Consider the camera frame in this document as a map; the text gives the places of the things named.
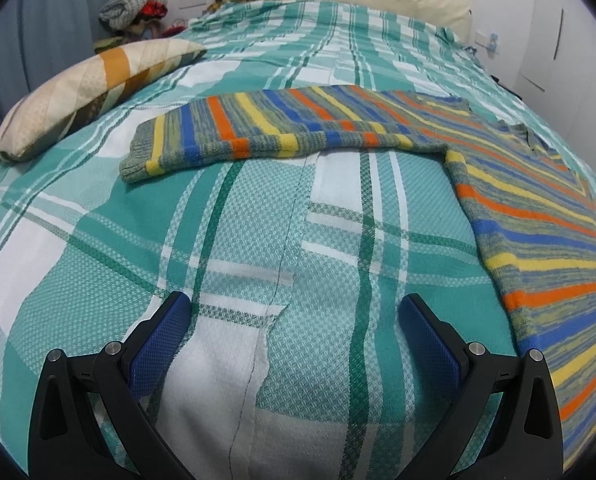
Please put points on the blue-grey curtain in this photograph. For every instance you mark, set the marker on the blue-grey curtain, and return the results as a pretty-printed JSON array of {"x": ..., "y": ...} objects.
[{"x": 37, "y": 25}]

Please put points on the striped knit sweater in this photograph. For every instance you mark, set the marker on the striped knit sweater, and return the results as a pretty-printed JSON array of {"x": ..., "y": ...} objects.
[{"x": 528, "y": 200}]

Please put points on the green plaid bed blanket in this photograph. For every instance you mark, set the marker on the green plaid bed blanket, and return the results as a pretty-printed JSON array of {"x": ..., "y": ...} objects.
[{"x": 328, "y": 235}]

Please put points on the white wall switch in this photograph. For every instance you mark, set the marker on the white wall switch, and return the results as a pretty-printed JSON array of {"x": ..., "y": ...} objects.
[{"x": 192, "y": 1}]

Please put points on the white wall socket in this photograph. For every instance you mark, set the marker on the white wall socket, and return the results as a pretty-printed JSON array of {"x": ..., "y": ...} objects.
[{"x": 488, "y": 42}]

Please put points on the beige striped pillow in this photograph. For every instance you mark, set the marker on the beige striped pillow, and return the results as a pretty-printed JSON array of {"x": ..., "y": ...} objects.
[{"x": 77, "y": 90}]

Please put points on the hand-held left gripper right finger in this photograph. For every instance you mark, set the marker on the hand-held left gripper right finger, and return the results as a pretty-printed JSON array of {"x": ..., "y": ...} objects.
[{"x": 430, "y": 342}]

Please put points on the pile of clothes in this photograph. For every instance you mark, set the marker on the pile of clothes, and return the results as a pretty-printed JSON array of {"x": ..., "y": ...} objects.
[{"x": 122, "y": 10}]

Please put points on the white wardrobe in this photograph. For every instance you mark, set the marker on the white wardrobe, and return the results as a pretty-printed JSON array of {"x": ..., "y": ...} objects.
[{"x": 578, "y": 60}]

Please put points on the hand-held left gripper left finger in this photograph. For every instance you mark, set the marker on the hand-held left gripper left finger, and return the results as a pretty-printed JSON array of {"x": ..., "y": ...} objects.
[{"x": 160, "y": 345}]

